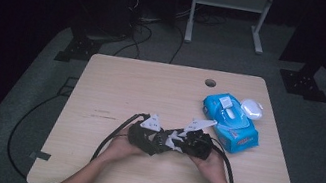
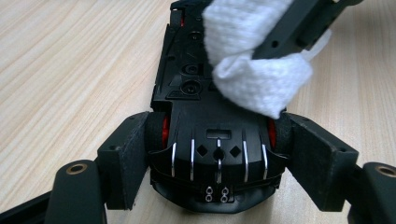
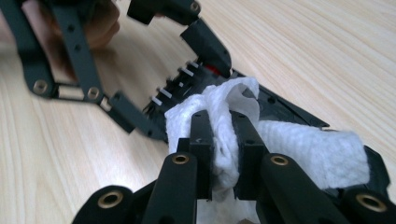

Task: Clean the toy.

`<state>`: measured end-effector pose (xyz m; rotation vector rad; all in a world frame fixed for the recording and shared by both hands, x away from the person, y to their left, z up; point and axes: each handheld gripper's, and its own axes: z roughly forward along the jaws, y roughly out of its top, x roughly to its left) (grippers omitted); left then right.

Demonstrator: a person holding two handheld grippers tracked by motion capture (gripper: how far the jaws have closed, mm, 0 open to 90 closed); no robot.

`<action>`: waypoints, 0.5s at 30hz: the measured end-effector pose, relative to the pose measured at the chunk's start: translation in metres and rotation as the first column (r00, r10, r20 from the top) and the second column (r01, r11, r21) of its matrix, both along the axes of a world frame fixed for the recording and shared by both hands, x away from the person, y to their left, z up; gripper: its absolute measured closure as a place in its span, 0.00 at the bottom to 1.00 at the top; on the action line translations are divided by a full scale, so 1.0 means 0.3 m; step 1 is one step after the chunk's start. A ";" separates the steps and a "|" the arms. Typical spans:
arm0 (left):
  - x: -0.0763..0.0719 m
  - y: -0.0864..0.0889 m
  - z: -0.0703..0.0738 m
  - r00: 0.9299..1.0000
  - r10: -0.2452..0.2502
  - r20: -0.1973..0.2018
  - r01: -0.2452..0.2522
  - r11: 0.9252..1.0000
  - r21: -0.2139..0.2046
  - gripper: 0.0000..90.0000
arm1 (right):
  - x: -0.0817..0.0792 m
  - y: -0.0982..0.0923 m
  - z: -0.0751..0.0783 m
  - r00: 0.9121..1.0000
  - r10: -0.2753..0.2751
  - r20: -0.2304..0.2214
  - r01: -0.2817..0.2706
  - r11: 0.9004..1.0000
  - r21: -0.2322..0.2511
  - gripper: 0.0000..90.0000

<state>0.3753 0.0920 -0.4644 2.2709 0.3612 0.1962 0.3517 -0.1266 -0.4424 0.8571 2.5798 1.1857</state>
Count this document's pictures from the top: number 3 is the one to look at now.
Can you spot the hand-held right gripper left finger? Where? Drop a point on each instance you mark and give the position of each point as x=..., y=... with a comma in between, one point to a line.
x=204, y=149

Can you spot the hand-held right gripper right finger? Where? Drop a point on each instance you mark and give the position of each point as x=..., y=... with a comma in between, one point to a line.
x=249, y=155

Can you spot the blue toy car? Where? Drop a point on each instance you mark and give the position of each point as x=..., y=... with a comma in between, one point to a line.
x=280, y=105

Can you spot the white wet wipe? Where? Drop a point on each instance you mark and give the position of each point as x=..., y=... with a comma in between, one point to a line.
x=311, y=149

